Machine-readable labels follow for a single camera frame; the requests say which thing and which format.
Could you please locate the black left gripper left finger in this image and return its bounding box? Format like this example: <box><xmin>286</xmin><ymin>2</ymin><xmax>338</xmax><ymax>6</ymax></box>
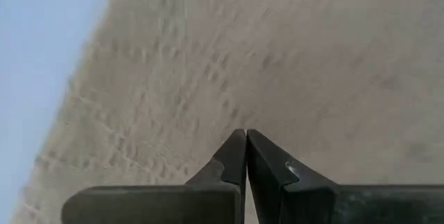
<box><xmin>61</xmin><ymin>128</ymin><xmax>248</xmax><ymax>224</ymax></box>

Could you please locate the beige woven towel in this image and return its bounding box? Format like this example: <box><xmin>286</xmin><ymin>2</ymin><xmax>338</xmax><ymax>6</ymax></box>
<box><xmin>10</xmin><ymin>0</ymin><xmax>444</xmax><ymax>224</ymax></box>

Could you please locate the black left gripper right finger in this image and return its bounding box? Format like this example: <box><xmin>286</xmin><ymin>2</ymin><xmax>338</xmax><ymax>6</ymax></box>
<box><xmin>246</xmin><ymin>128</ymin><xmax>444</xmax><ymax>224</ymax></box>

